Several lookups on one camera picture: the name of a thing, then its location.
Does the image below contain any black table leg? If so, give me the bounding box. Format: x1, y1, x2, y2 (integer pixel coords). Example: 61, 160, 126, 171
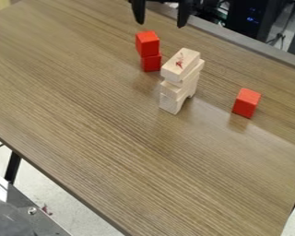
3, 149, 24, 185

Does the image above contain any plain wooden block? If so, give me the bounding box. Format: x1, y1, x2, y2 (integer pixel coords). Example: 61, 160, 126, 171
166, 58, 207, 89
159, 73, 202, 101

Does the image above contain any black computer tower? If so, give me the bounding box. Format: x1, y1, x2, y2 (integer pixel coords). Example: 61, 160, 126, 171
225, 0, 289, 43

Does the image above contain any red cube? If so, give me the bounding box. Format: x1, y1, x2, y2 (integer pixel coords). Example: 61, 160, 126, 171
230, 88, 264, 120
134, 29, 161, 58
139, 51, 164, 73

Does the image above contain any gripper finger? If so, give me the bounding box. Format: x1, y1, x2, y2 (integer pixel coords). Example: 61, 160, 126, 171
130, 0, 148, 26
175, 0, 195, 29

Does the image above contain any wooden block with red mark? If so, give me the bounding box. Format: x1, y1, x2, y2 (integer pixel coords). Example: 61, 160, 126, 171
159, 47, 202, 84

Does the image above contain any grey metal base plate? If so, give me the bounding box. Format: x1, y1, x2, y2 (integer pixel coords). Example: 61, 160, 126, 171
0, 171, 73, 236

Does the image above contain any wooden arch block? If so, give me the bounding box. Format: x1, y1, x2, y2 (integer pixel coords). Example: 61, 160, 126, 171
157, 87, 200, 116

